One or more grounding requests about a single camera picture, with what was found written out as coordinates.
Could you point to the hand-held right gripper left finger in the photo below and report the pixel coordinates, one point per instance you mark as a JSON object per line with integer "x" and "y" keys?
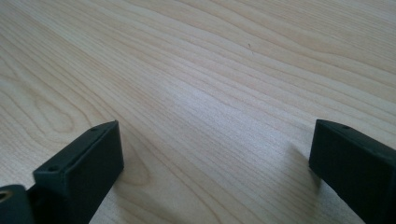
{"x": 77, "y": 174}

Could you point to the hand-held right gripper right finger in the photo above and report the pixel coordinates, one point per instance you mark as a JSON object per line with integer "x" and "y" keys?
{"x": 358, "y": 168}

